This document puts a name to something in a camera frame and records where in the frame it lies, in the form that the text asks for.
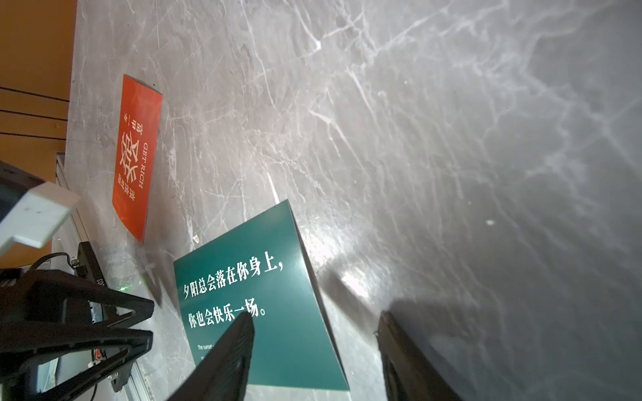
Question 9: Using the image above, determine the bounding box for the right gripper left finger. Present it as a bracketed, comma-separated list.
[170, 312, 255, 401]

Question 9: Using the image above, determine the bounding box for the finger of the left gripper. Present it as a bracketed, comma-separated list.
[1, 327, 153, 400]
[1, 270, 154, 339]

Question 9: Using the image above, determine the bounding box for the dark green card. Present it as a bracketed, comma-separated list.
[174, 200, 349, 391]

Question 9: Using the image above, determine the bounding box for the aluminium front rail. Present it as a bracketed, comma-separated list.
[49, 152, 151, 401]

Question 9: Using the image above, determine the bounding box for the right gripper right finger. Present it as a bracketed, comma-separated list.
[376, 311, 461, 401]

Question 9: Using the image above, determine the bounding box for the red card left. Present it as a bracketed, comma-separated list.
[112, 75, 163, 242]

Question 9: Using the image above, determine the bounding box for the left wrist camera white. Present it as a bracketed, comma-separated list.
[1, 182, 80, 255]

